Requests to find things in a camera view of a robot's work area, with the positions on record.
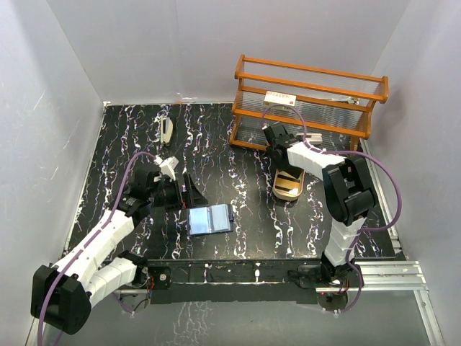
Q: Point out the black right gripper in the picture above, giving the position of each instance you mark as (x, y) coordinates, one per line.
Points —
(282, 166)

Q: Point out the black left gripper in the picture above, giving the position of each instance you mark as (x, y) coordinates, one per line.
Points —
(194, 197)

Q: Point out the blue card holder wallet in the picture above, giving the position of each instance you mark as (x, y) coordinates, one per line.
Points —
(214, 219)

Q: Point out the stack of silver cards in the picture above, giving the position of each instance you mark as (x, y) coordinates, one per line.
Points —
(288, 183)

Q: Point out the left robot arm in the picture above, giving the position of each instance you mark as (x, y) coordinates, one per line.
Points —
(63, 294)

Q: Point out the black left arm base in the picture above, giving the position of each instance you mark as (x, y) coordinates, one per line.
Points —
(137, 295)

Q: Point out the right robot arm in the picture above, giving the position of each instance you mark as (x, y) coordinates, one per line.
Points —
(349, 194)

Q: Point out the beige oval card tray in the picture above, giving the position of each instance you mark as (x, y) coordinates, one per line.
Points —
(287, 196)

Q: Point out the white small stapler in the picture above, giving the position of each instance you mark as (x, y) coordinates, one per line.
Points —
(313, 138)

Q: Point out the white red small box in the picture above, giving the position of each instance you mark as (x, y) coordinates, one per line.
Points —
(280, 99)

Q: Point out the orange wooden shelf rack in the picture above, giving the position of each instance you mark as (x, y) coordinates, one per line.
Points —
(329, 101)

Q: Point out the white and black stapler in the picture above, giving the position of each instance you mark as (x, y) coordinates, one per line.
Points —
(166, 130)

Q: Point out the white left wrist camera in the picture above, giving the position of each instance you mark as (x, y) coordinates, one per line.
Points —
(167, 166)

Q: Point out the aluminium front rail frame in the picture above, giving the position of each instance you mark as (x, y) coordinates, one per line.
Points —
(267, 281)

